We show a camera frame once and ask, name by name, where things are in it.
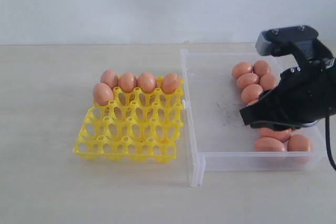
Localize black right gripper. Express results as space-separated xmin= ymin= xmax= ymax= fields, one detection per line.
xmin=239 ymin=66 xmax=335 ymax=130

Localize brown egg packed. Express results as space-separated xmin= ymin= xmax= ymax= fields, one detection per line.
xmin=100 ymin=69 xmax=119 ymax=89
xmin=119 ymin=72 xmax=138 ymax=93
xmin=161 ymin=72 xmax=181 ymax=94
xmin=138 ymin=72 xmax=157 ymax=93

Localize yellow plastic egg tray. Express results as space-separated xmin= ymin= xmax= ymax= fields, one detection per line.
xmin=73 ymin=87 xmax=184 ymax=163

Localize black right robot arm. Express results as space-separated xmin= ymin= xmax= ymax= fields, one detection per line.
xmin=240 ymin=39 xmax=335 ymax=131

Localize brown egg under gripper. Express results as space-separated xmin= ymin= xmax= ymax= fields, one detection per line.
xmin=241 ymin=84 xmax=264 ymax=104

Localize brown egg second row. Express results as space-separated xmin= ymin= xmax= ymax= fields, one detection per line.
xmin=259 ymin=127 xmax=292 ymax=143

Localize brown egg back row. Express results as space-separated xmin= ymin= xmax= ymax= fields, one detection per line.
xmin=253 ymin=60 xmax=271 ymax=78

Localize clear plastic bin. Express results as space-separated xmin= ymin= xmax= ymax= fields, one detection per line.
xmin=181 ymin=49 xmax=326 ymax=187

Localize black camera cable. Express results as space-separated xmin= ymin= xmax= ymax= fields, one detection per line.
xmin=249 ymin=100 xmax=336 ymax=172

